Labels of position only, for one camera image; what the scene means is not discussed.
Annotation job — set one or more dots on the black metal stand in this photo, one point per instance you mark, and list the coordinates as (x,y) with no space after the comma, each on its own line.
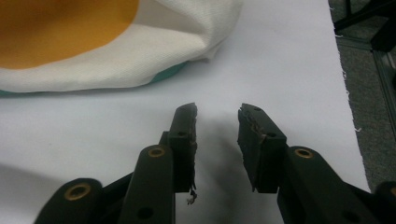
(383,34)

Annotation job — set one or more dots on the white tote bag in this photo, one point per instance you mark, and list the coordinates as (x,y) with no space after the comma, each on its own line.
(93,62)

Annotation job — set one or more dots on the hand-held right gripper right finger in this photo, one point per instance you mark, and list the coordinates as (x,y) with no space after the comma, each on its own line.
(264,155)

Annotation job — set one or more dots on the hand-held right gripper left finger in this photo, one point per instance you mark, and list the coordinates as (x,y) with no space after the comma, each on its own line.
(183,149)

